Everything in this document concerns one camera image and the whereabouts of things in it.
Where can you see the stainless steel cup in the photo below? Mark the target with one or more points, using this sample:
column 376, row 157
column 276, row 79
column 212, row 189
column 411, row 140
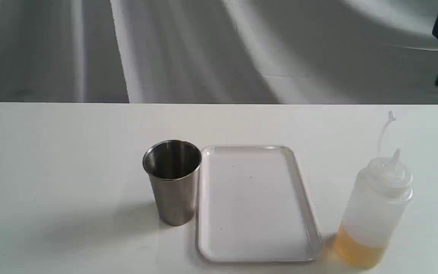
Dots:
column 173, row 168

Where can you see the clear squeeze bottle with oil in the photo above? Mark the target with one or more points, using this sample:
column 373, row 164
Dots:
column 382, row 191

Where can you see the white rectangular tray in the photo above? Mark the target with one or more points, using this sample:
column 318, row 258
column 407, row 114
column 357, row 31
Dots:
column 252, row 207

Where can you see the grey fabric backdrop curtain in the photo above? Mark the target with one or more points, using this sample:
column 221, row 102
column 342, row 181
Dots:
column 219, row 51

